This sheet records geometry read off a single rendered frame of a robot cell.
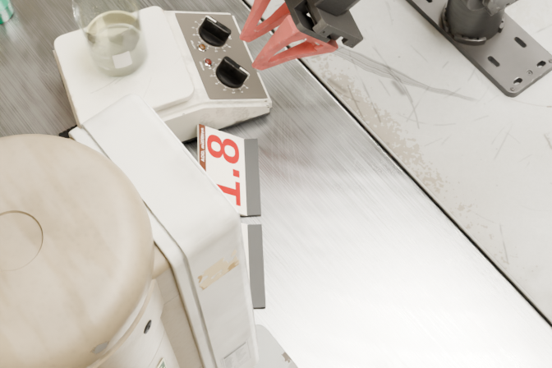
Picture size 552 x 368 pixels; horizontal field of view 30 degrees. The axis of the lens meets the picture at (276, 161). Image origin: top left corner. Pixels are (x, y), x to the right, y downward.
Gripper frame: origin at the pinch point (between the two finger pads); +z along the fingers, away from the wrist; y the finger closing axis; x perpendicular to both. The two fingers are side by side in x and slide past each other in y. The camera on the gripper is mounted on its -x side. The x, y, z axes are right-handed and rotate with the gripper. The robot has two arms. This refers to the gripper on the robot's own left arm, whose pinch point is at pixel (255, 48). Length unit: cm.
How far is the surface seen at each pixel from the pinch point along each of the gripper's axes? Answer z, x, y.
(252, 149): 10.0, 8.7, 3.3
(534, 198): -9.1, 25.0, 19.1
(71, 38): 15.7, -6.8, -11.4
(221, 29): 5.6, 4.9, -8.4
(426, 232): 0.1, 17.5, 18.7
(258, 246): 12.6, 6.7, 14.1
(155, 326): -15, -44, 39
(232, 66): 5.8, 4.4, -3.3
